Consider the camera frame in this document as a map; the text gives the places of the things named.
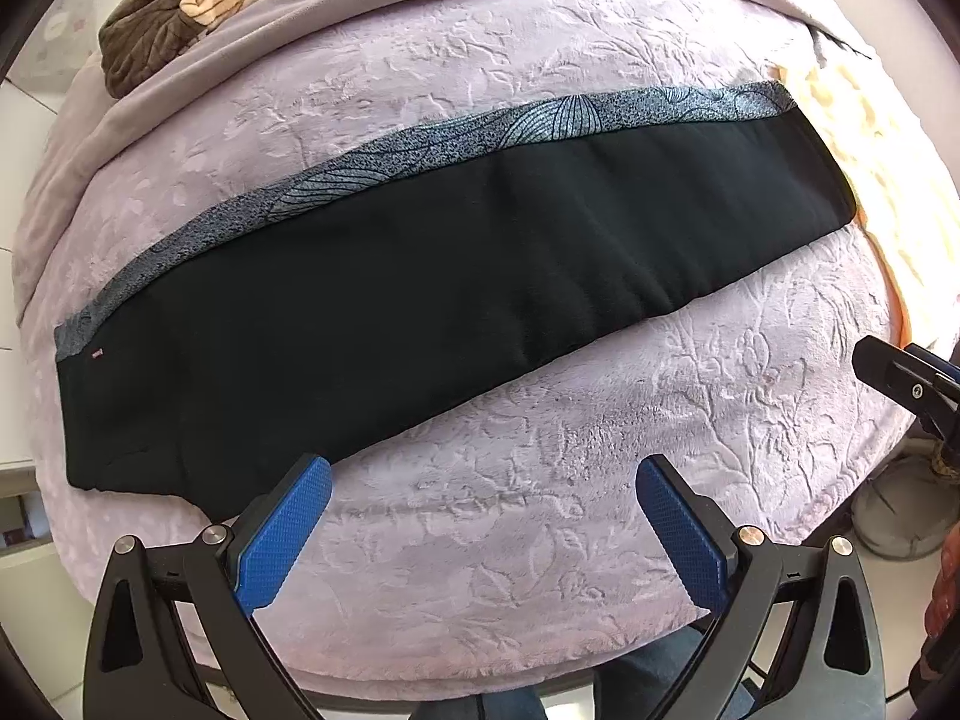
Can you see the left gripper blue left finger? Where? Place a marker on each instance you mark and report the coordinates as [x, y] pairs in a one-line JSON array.
[[269, 535]]

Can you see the orange cream cloth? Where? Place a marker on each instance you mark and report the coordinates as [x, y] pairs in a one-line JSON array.
[[906, 202]]

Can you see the person's blue jeans legs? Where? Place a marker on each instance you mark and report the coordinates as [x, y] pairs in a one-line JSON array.
[[631, 686]]

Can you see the person's right hand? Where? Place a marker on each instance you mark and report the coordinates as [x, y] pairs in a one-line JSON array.
[[941, 619]]

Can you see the lilac embossed bed blanket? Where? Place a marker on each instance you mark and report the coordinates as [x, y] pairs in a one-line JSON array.
[[500, 542]]

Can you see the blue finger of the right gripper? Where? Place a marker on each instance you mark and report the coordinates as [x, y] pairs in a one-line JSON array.
[[883, 367], [930, 368]]

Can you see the black pants with patterned trim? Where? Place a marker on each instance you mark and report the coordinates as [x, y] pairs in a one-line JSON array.
[[343, 305]]

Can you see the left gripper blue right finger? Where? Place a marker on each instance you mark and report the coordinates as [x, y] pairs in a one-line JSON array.
[[695, 534]]

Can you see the white floor fan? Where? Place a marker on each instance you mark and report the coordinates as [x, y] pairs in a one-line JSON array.
[[904, 511]]

